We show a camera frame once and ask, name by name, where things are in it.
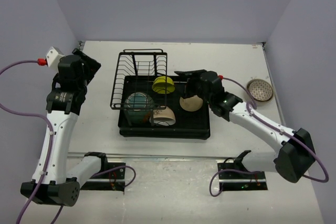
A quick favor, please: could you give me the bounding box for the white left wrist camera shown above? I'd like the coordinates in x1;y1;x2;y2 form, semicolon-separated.
46;47;65;72

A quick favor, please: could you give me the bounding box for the tan wooden bowl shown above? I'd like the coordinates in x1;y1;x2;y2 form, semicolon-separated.
180;95;203;112

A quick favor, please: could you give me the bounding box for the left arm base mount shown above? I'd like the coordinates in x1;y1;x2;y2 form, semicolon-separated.
80;168;125;192

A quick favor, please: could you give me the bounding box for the black plastic drain tray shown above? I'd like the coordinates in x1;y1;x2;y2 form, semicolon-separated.
118;76;211;140

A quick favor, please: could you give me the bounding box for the large beige ceramic bowl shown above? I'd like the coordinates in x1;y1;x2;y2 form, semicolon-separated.
245;79;275;108

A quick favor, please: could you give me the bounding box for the teal glazed bowl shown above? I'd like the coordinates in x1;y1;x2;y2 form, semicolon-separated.
124;92;154;124

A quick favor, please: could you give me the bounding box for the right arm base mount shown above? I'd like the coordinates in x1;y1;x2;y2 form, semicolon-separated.
217;150;268;192

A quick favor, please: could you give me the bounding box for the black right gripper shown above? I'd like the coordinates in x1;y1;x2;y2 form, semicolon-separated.
174;70;214;104

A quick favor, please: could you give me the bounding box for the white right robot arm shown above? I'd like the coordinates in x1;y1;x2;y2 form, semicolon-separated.
176;70;318;183

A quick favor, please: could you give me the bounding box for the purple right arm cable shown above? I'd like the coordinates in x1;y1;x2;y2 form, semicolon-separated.
208;74;330;197

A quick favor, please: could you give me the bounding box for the aluminium table rail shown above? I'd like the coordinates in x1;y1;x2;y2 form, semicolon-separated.
68;152;237;162

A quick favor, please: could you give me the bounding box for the black wire dish rack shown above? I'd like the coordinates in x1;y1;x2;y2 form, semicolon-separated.
110;49;167;127

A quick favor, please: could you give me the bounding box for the brown patterned bowl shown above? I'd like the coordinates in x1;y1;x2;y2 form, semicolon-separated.
246;80;274;101

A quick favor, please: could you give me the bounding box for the cream floral bowl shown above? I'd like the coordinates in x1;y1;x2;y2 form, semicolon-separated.
151;106;176;126

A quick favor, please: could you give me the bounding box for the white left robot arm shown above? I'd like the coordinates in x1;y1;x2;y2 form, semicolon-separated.
20;47;109;207

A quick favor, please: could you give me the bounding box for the yellow green bowl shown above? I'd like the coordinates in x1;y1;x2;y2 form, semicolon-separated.
152;76;175;94

